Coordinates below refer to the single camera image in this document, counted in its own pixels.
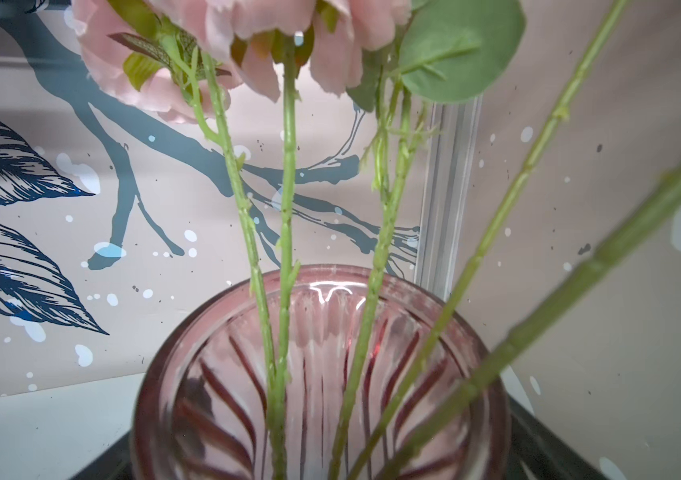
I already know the pink carnation bunch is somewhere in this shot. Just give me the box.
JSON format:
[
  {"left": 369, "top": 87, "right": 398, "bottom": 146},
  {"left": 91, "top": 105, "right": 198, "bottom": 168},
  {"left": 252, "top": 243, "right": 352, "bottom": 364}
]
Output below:
[
  {"left": 69, "top": 0, "right": 413, "bottom": 480},
  {"left": 330, "top": 1, "right": 526, "bottom": 479}
]

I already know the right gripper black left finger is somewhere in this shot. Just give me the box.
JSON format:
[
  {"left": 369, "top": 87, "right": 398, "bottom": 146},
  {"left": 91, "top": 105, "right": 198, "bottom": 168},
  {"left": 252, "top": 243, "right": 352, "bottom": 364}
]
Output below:
[{"left": 72, "top": 446, "right": 134, "bottom": 480}]

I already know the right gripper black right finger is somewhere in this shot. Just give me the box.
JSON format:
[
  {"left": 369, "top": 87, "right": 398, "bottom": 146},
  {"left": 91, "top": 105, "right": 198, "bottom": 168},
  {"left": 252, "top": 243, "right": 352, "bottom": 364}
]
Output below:
[{"left": 504, "top": 398, "right": 606, "bottom": 480}]

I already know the pink grey glass vase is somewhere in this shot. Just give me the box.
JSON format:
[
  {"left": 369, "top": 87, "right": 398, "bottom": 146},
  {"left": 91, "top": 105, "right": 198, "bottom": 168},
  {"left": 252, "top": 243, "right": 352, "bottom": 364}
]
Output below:
[{"left": 130, "top": 265, "right": 510, "bottom": 479}]

